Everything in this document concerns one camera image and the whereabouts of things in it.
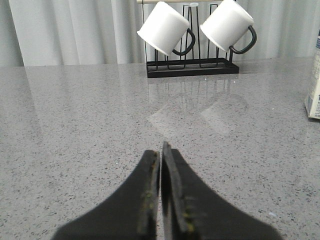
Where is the white milk carton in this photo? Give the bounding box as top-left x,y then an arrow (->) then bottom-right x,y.
304,33 -> 320,120

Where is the white enamel mug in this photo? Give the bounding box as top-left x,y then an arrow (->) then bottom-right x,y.
137,1 -> 196,56
200,0 -> 257,55

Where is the left white enamel mug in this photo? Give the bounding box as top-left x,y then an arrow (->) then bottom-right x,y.
137,1 -> 196,56

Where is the right white enamel mug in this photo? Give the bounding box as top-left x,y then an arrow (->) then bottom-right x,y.
200,0 -> 257,55

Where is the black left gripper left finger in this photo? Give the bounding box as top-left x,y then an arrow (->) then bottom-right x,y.
53,150 -> 160,240

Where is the black wire mug rack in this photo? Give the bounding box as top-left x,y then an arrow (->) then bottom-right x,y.
144,0 -> 239,78

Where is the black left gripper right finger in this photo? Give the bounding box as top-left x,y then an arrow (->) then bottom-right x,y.
161,142 -> 282,240

